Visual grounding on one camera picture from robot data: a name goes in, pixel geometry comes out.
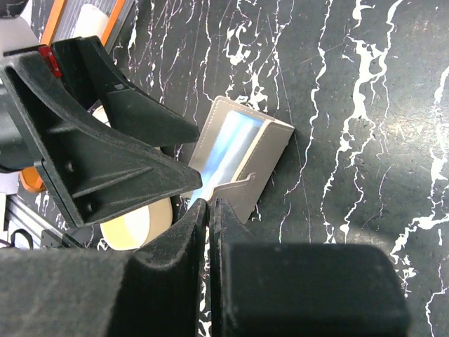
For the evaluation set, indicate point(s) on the beige oval plastic tray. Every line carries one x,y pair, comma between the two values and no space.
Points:
136,228

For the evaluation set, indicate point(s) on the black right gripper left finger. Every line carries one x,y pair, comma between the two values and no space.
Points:
153,291

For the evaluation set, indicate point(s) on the white box on rack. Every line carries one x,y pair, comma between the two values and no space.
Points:
90,22

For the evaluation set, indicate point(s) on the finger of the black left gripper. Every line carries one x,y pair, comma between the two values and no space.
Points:
90,75

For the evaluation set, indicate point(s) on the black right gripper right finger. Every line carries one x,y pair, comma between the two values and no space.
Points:
299,289

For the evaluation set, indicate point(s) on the orange yellow small object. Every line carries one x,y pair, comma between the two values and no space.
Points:
31,180

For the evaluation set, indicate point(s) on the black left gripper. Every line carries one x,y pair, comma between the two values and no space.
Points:
93,172

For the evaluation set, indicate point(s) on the orange wooden rack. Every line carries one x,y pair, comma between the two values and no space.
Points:
63,15

